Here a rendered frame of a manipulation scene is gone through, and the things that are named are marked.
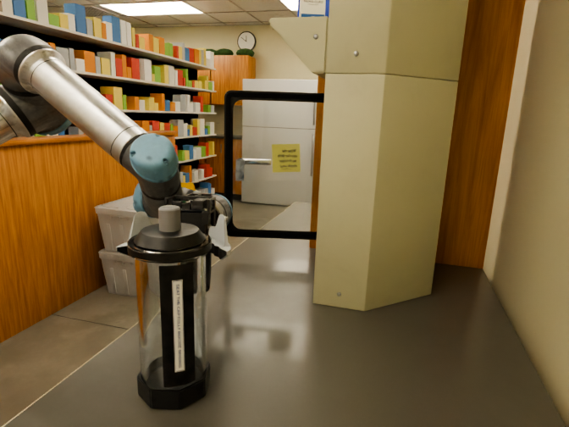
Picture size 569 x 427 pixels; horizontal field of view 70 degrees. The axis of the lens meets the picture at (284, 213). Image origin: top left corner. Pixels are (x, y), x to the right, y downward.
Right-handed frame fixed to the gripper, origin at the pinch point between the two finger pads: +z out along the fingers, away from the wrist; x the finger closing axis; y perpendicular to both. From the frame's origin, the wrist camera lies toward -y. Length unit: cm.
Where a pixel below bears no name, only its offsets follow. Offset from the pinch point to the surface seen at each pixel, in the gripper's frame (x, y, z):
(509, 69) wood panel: 69, 37, -51
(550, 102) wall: 68, 27, -31
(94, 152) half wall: -124, 15, -239
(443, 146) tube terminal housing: 48, 18, -33
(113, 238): -107, -45, -230
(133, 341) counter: -10.5, -18.6, -13.4
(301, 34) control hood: 17.1, 37.0, -26.2
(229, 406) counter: 8.5, -20.3, 1.6
